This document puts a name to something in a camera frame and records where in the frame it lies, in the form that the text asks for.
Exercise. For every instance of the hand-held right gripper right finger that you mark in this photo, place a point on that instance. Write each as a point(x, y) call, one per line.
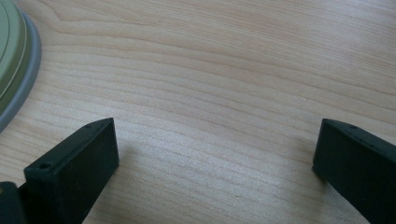
point(358, 168)

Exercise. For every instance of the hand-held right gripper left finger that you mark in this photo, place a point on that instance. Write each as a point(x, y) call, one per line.
point(74, 174)

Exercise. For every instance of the green round plate grey rim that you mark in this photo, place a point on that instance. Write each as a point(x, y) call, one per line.
point(14, 56)

